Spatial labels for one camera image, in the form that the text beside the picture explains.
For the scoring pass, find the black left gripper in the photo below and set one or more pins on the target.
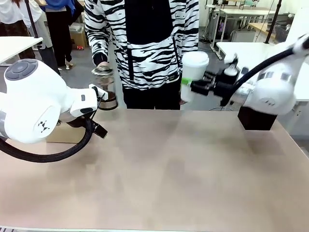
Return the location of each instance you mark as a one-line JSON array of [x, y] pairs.
[[76, 123]]

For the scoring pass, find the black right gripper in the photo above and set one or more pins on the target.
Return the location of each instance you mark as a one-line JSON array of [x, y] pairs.
[[224, 84]]

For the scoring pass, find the white paper cup with lid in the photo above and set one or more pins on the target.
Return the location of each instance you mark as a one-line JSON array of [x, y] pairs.
[[193, 67]]

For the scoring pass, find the clear plastic container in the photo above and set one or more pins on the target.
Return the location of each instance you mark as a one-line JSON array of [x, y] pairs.
[[102, 72]]

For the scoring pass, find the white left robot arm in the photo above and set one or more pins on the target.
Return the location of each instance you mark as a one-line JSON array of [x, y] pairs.
[[31, 101]]

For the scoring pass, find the person's left forearm zebra sleeve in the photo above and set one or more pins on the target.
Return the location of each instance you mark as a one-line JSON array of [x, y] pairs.
[[190, 41]]

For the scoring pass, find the person's right forearm zebra sleeve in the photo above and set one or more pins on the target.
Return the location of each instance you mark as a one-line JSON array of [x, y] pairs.
[[96, 43]]

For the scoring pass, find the black box carrier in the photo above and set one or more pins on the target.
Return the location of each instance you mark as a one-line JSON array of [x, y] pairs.
[[257, 118]]

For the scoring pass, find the person's right hand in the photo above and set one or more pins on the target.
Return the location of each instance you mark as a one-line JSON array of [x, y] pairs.
[[102, 65]]

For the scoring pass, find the brown cardboard box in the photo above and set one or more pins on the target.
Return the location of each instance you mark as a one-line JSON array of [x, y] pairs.
[[65, 135]]

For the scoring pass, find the large white side table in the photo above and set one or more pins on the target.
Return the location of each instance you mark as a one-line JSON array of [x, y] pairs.
[[241, 50]]

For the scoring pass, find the grey chair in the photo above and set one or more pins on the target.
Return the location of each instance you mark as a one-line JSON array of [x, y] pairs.
[[242, 36]]

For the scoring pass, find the person in zebra hoodie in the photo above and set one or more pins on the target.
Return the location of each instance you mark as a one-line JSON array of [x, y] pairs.
[[149, 48]]

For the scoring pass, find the wooden tabletop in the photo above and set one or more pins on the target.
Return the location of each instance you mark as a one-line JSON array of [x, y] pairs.
[[262, 29]]

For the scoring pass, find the black pole with round foot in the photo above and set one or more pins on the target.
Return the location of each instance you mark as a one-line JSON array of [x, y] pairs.
[[272, 21]]

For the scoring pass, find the dark mesh basket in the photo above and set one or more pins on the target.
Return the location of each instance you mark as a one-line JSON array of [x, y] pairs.
[[282, 32]]

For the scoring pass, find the cardboard box with label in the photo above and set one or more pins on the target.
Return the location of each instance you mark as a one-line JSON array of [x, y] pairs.
[[79, 39]]

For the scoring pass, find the white box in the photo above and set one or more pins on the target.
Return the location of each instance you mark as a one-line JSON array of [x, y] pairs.
[[76, 27]]

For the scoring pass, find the bystander in black trousers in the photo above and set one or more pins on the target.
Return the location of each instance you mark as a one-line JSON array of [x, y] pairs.
[[59, 31]]

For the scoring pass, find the bystander in light grey clothes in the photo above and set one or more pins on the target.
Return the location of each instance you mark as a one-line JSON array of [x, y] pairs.
[[42, 29]]

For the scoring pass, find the thin black stand pole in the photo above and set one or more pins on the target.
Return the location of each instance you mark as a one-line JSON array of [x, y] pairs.
[[36, 31]]

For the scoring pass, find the small white side table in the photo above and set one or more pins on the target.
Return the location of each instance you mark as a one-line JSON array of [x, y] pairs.
[[17, 46]]

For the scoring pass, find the bystander in white top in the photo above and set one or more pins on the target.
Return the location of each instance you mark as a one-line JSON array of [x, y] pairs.
[[10, 17]]

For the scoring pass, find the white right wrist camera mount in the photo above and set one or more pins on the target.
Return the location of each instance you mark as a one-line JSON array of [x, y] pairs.
[[231, 65]]

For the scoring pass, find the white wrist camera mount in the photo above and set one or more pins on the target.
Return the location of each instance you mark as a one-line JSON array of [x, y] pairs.
[[99, 91], [231, 65]]

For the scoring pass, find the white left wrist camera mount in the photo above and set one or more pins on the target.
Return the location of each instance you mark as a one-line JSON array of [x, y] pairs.
[[99, 91]]

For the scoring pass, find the white frame desk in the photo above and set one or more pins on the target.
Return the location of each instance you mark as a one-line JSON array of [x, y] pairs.
[[241, 12]]

